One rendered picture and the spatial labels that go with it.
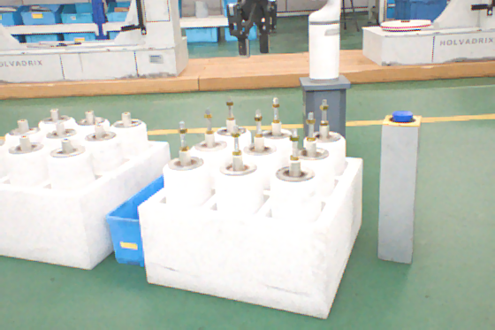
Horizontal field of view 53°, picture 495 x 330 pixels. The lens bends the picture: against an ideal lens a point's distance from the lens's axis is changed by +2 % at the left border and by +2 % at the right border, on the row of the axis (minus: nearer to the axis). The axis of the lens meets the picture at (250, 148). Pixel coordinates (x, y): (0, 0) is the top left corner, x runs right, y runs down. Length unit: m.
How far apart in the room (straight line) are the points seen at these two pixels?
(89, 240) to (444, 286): 0.76
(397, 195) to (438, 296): 0.21
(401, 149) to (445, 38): 2.19
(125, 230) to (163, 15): 2.10
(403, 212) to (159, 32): 2.29
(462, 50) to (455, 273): 2.23
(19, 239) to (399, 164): 0.87
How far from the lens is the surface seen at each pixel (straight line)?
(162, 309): 1.02
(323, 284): 0.92
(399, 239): 1.11
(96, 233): 1.18
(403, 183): 1.06
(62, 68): 3.23
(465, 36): 3.22
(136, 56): 3.08
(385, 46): 3.08
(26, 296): 1.17
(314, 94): 1.50
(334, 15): 1.49
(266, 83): 2.95
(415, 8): 5.52
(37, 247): 1.26
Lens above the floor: 0.59
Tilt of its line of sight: 19 degrees down
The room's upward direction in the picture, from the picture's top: 3 degrees counter-clockwise
